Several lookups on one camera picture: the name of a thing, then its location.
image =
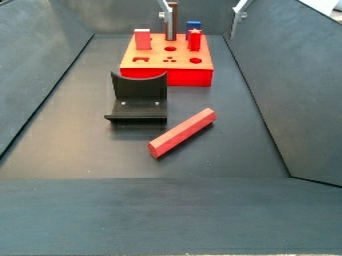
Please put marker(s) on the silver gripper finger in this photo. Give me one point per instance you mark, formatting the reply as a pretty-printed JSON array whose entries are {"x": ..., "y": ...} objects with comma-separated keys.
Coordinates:
[
  {"x": 239, "y": 14},
  {"x": 166, "y": 13}
]

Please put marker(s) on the red hexagon prism peg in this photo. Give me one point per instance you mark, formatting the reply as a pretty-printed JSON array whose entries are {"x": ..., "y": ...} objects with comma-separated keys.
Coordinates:
[{"x": 176, "y": 135}]

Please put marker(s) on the red peg board base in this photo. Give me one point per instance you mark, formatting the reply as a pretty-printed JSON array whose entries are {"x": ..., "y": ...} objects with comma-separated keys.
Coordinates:
[{"x": 188, "y": 68}]

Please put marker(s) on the brown cylinder peg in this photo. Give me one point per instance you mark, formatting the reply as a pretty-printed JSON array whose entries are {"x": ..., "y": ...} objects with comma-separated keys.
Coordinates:
[{"x": 172, "y": 22}]

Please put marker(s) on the blue rounded peg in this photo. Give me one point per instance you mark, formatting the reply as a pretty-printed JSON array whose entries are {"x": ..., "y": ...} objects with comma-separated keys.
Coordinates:
[{"x": 192, "y": 25}]

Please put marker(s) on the red star peg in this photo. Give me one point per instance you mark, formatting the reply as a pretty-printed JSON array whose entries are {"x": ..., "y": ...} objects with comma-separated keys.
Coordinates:
[{"x": 194, "y": 39}]

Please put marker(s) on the red rectangular peg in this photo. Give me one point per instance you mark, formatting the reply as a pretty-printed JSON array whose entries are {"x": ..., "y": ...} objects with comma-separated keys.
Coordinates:
[{"x": 142, "y": 39}]

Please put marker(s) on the black curved holder stand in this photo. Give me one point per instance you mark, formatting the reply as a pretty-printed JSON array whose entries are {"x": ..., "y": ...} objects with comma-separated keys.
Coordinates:
[{"x": 140, "y": 98}]

